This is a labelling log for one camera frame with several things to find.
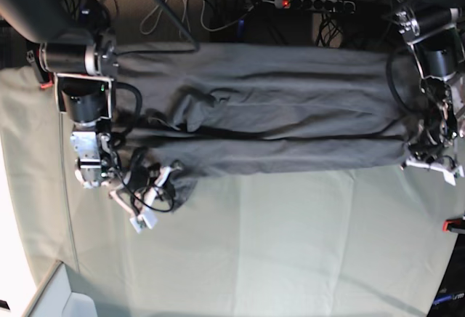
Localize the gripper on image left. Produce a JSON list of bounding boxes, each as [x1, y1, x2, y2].
[[108, 161, 184, 222]]

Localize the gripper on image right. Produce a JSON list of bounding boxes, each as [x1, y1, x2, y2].
[[401, 120, 461, 172]]

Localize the red clamp right edge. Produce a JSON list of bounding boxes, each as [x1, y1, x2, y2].
[[442, 217, 465, 235]]

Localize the red clamp top left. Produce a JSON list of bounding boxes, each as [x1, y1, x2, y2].
[[26, 49, 53, 89]]

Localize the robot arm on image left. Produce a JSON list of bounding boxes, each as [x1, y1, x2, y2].
[[1, 0, 180, 230]]

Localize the black power strip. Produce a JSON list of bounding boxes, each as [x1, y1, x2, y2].
[[273, 0, 357, 15]]

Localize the grey t-shirt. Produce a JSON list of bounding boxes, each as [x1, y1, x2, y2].
[[117, 42, 418, 206]]

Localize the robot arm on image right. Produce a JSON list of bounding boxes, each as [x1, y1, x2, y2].
[[385, 0, 464, 179]]

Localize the green table cloth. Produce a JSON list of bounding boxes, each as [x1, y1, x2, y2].
[[1, 68, 464, 316]]

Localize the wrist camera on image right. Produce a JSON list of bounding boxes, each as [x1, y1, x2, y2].
[[442, 165, 464, 186]]

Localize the white looped cable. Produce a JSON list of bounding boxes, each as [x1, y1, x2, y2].
[[108, 0, 193, 40]]

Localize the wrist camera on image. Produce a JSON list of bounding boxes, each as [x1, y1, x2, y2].
[[129, 212, 158, 233], [442, 165, 464, 186]]

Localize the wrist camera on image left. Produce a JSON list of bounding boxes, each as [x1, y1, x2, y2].
[[129, 212, 158, 233]]

